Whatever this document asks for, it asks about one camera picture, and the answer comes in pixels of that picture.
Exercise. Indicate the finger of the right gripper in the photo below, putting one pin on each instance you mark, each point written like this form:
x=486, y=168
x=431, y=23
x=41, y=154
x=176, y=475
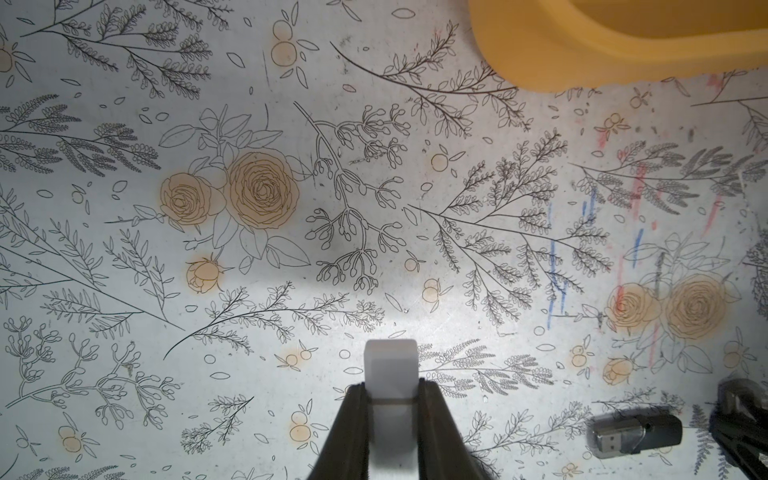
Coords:
x=739, y=425

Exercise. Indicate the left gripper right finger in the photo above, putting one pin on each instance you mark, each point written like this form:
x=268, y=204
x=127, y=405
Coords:
x=442, y=453

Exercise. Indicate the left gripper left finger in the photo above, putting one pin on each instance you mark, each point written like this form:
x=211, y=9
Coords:
x=345, y=453

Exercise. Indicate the white usb flash drive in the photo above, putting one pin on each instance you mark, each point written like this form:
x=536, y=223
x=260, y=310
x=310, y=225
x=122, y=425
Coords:
x=391, y=384

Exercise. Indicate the black usb drive clear cap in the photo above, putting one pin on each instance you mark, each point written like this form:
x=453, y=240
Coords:
x=630, y=432

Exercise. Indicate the yellow plastic storage box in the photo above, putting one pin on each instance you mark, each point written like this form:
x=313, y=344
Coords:
x=551, y=46

